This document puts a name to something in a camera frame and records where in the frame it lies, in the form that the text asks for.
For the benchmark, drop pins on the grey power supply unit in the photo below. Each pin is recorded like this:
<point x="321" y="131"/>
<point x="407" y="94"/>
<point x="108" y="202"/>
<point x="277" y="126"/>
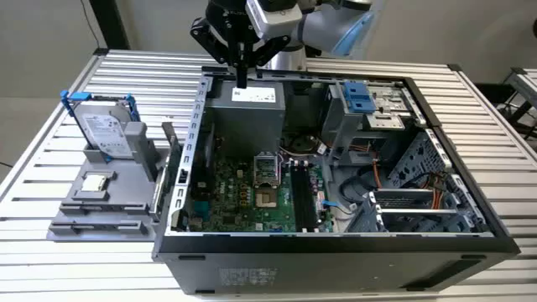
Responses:
<point x="247" y="126"/>

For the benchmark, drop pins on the blue plastic drive latch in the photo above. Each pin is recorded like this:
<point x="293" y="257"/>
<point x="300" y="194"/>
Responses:
<point x="356" y="97"/>

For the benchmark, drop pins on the metal slat side table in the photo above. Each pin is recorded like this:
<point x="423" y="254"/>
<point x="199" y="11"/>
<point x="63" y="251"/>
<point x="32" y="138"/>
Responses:
<point x="524" y="78"/>

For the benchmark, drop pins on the hard disk in blue carrier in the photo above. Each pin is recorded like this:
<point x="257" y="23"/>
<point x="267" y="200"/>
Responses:
<point x="100" y="129"/>

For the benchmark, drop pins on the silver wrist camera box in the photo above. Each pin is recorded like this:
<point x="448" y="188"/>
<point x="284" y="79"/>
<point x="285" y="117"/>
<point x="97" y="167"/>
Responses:
<point x="272" y="17"/>

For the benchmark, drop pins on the black RAM slot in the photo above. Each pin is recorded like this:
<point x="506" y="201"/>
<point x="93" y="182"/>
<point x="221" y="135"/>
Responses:
<point x="297" y="198"/>
<point x="307" y="198"/>
<point x="301" y="198"/>

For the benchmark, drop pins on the grey disk bay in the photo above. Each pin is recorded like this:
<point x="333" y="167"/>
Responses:
<point x="411" y="211"/>

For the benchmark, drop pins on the CPU socket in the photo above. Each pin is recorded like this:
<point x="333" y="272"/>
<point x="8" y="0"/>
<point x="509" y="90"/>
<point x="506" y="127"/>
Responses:
<point x="267" y="198"/>

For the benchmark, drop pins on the silver CPU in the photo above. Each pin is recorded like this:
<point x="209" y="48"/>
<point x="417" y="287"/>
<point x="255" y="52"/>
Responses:
<point x="95" y="183"/>

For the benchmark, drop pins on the black metal post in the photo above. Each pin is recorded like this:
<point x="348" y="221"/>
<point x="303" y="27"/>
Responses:
<point x="111" y="25"/>

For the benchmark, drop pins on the green motherboard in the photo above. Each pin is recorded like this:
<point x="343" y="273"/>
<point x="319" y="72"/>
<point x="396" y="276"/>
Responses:
<point x="235" y="210"/>

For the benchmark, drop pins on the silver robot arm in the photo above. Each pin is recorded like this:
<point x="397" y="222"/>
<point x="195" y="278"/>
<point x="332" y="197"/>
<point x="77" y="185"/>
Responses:
<point x="327" y="28"/>

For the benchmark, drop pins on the grey parts rack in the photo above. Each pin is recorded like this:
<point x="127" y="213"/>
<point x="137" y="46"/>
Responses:
<point x="125" y="188"/>

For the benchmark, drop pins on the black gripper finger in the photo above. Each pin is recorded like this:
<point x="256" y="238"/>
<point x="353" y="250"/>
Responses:
<point x="271" y="48"/>
<point x="207" y="39"/>

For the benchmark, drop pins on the black open PC case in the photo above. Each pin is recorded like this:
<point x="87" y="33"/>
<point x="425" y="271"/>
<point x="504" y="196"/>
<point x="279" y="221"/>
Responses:
<point x="293" y="270"/>

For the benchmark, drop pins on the silver drive bay cage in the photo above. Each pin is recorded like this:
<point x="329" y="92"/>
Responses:
<point x="385" y="122"/>

